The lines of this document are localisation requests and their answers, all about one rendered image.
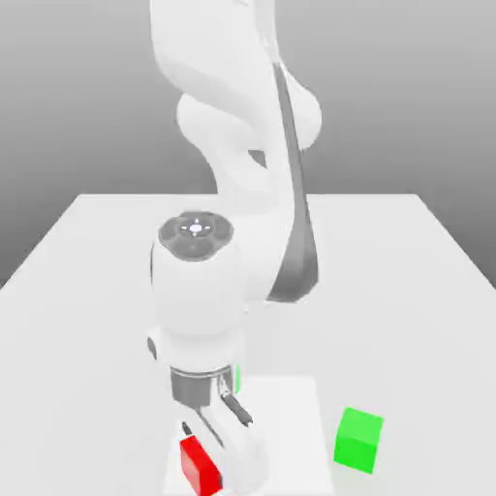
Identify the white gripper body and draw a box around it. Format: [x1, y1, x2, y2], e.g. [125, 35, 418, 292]
[180, 402, 270, 496]

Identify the small red cube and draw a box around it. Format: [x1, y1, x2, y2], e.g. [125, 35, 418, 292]
[179, 435, 225, 496]

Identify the small green cube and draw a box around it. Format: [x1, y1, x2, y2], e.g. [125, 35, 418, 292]
[332, 406, 385, 476]

